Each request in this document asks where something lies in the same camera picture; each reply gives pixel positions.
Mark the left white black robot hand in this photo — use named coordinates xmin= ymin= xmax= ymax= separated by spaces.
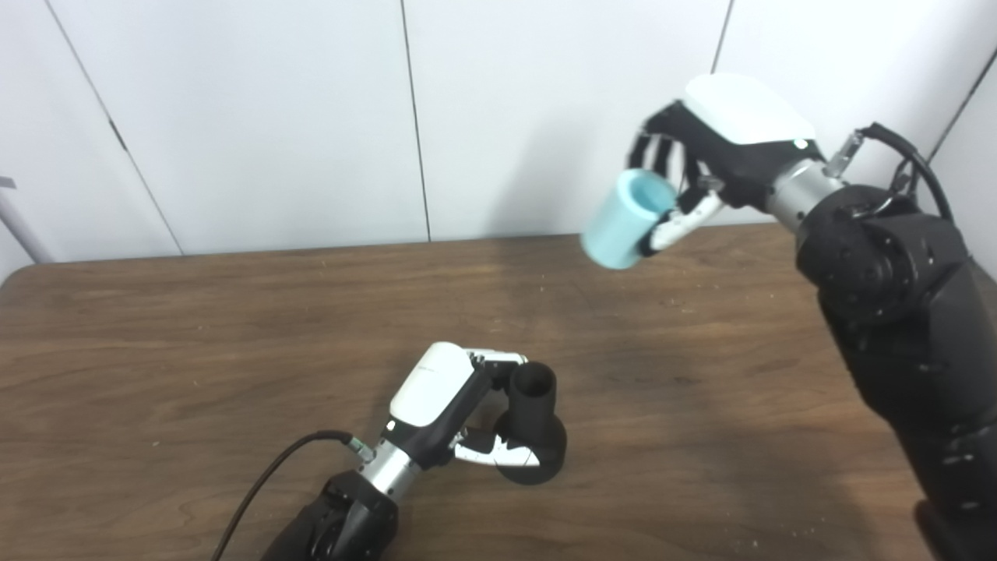
xmin=385 ymin=341 xmax=542 ymax=471

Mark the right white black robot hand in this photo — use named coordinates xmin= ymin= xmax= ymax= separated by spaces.
xmin=627 ymin=73 xmax=826 ymax=254

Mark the black funnel-shaped nozzle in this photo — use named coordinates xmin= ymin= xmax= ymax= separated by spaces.
xmin=495 ymin=362 xmax=568 ymax=485

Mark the light blue cylinder cup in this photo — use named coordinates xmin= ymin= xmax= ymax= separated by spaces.
xmin=580 ymin=169 xmax=677 ymax=271

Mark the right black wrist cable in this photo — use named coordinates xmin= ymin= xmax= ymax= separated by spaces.
xmin=824 ymin=122 xmax=956 ymax=224

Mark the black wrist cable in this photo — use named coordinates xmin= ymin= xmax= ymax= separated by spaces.
xmin=824 ymin=122 xmax=956 ymax=224
xmin=210 ymin=430 xmax=376 ymax=561

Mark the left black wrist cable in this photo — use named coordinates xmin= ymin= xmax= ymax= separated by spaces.
xmin=210 ymin=430 xmax=376 ymax=561

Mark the white wall pipe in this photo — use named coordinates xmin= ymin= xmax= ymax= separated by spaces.
xmin=0 ymin=175 xmax=56 ymax=265

